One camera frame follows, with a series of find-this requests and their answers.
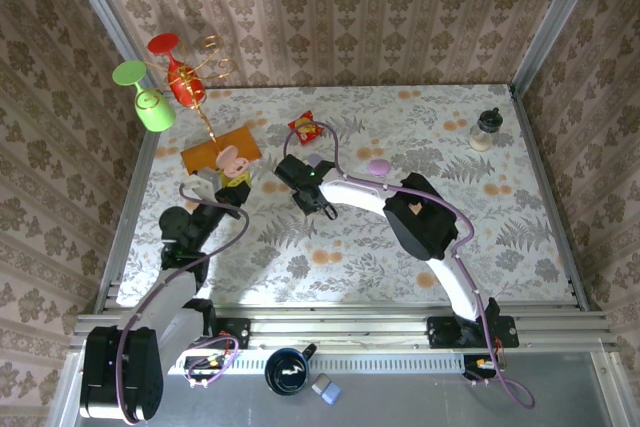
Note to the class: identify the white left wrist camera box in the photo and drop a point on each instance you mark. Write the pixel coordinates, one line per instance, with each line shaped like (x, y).
(202, 184)

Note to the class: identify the green wine glass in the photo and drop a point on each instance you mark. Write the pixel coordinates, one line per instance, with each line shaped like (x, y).
(155, 114)

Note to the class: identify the aluminium frame post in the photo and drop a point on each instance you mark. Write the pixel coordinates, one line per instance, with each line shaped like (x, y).
(102, 7)
(562, 7)

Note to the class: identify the red snack packet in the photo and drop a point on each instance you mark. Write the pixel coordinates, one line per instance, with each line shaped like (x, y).
(305, 128)

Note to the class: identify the peach earbud charging case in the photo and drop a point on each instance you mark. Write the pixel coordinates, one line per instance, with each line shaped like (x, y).
(231, 159)

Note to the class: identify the small blue box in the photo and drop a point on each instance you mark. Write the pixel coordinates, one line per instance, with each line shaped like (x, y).
(332, 393)

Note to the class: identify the grey metal shelf sheet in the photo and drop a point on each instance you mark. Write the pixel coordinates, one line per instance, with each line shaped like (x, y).
(425, 402)

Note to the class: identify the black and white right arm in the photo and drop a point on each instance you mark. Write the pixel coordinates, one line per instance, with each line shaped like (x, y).
(420, 217)

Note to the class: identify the black mug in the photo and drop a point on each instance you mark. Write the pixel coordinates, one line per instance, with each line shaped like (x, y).
(275, 372)

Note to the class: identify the red wine glass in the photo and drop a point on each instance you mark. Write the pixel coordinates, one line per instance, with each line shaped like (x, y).
(185, 89)

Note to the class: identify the glass jar with black lid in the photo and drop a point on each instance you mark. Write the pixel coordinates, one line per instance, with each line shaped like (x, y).
(481, 139)

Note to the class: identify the floral patterned tablecloth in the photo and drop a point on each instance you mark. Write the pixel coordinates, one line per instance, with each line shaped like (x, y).
(350, 272)

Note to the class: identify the small grey box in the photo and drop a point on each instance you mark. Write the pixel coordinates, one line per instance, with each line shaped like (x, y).
(320, 383)

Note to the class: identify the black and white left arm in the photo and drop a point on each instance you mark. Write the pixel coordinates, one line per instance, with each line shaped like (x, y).
(122, 377)

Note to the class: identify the aluminium table edge rail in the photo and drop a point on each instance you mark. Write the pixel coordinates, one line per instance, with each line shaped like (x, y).
(540, 167)
(137, 179)

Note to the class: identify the aluminium base crossbeam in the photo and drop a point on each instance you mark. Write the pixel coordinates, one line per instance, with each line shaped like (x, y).
(340, 327)

